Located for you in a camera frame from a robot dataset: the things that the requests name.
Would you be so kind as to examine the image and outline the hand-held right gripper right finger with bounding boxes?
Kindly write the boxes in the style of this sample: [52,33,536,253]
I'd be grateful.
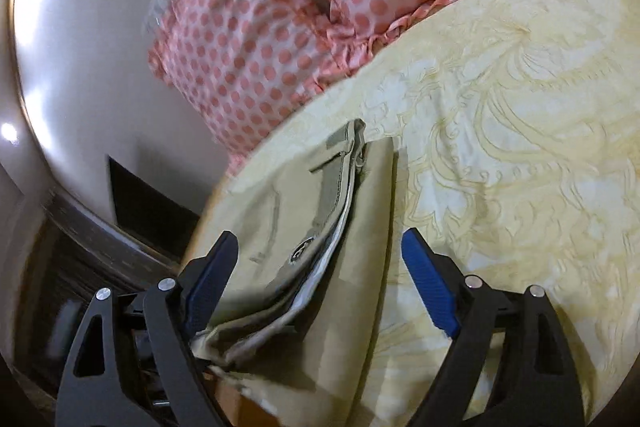
[401,227,587,427]

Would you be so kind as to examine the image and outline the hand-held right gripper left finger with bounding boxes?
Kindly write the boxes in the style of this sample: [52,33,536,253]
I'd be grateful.
[54,230,239,427]

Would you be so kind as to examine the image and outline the khaki pants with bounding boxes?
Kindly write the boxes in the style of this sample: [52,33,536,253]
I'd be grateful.
[189,118,401,427]

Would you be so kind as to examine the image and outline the yellow floral bed sheet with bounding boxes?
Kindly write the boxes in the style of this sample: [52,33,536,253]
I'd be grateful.
[192,0,640,427]

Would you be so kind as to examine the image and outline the dark wooden bed frame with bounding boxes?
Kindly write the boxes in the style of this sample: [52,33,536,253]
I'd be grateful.
[15,187,201,413]

